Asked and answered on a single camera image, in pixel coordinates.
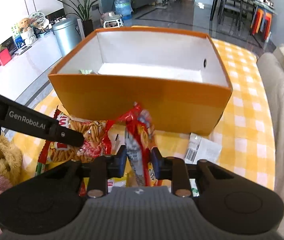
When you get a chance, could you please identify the red Mimi snack bag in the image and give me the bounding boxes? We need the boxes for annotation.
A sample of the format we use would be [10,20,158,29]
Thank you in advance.
[35,104,143,177]

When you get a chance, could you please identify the red biscuit snack packet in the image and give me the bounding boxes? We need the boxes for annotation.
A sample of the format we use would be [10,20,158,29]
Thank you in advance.
[125,103,162,187]

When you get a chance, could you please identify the white barcode snack packet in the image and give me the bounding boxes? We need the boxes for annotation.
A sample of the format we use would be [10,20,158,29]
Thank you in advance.
[184,133,222,164]

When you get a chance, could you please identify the yellow plush blanket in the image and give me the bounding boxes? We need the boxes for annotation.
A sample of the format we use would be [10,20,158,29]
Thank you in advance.
[0,133,22,185]

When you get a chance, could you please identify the white low cabinet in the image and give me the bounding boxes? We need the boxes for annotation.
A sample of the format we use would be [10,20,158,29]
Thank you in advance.
[0,33,61,101]

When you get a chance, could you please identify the red box on cabinet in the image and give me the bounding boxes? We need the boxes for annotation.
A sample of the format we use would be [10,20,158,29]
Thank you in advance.
[0,48,12,66]

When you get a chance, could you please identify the yellow checkered tablecloth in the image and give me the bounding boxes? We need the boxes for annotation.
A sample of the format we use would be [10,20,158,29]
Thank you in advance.
[13,38,275,190]

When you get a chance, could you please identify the plush toy on cabinet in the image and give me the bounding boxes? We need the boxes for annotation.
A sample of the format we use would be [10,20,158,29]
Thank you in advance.
[18,18,32,33]

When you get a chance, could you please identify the orange cardboard box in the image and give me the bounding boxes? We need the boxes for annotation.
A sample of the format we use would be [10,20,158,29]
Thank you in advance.
[48,26,233,135]

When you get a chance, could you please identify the green white snack packet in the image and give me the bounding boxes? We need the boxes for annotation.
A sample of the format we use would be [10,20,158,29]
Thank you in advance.
[79,69,94,75]

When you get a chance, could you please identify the grey metal trash can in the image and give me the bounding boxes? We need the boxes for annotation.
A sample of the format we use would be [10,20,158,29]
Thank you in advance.
[53,17,82,56]

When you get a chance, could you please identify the potted green plant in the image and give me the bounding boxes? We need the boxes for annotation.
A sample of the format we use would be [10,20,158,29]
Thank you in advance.
[56,0,99,37]

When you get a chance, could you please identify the small white round stool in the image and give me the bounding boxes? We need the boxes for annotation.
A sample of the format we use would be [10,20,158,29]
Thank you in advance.
[100,11,124,28]

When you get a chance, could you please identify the blue water jug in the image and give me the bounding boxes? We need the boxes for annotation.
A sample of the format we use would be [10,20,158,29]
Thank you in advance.
[114,0,133,20]

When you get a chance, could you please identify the stacked orange stools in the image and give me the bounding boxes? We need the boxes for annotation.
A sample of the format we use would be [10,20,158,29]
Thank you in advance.
[250,8,273,42]

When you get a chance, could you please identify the dark dining chair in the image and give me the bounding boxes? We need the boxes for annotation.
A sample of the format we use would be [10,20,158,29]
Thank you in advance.
[218,0,244,30]

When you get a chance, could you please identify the dining table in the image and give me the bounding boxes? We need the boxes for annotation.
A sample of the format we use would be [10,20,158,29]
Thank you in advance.
[210,0,277,22]

